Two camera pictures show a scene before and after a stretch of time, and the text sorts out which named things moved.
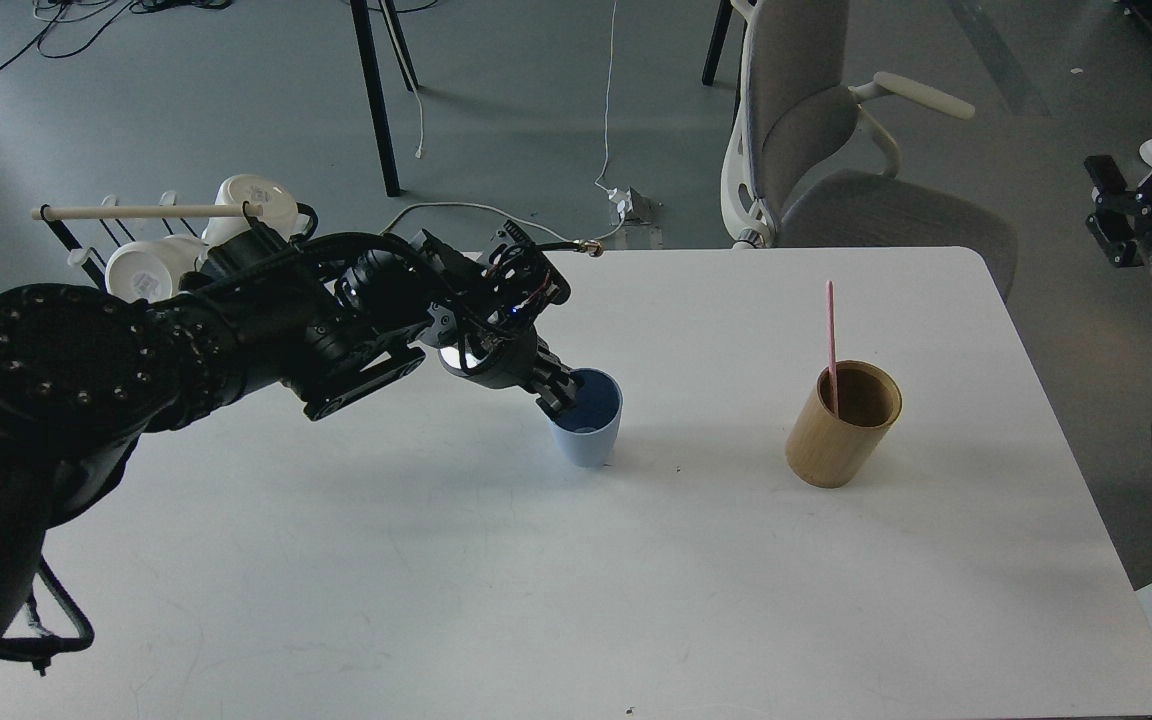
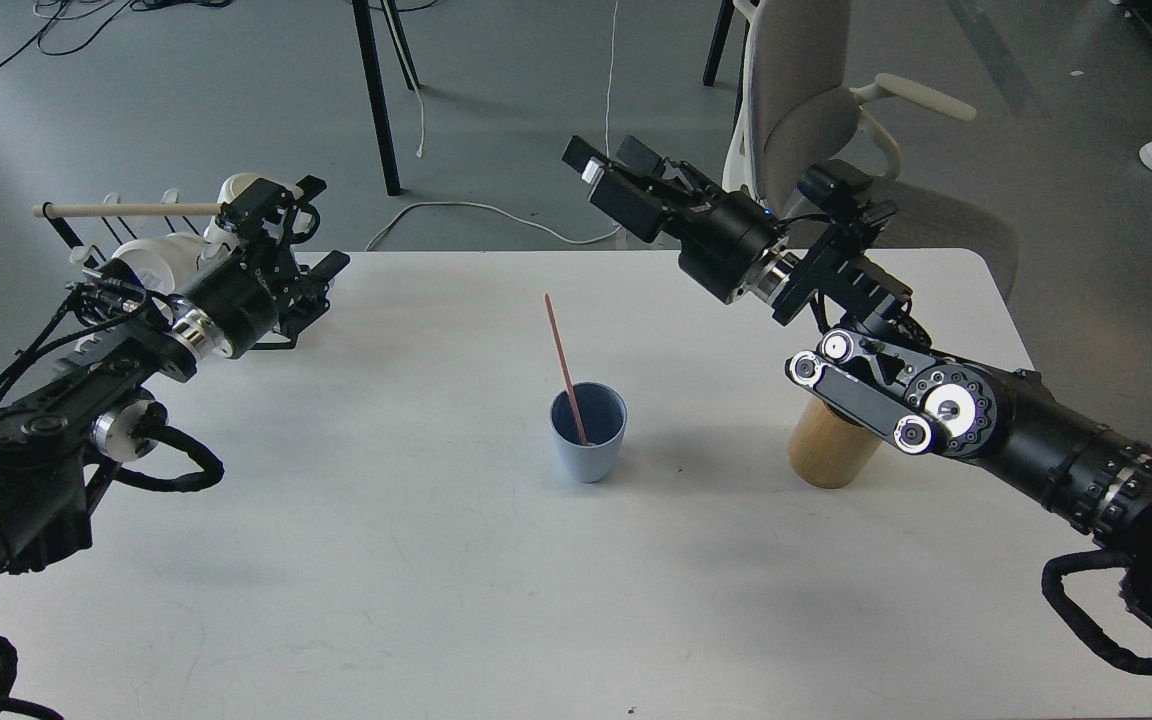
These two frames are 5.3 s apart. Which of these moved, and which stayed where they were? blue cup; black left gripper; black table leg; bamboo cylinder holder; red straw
Moved: blue cup; red straw; black left gripper
Stayed: bamboo cylinder holder; black table leg
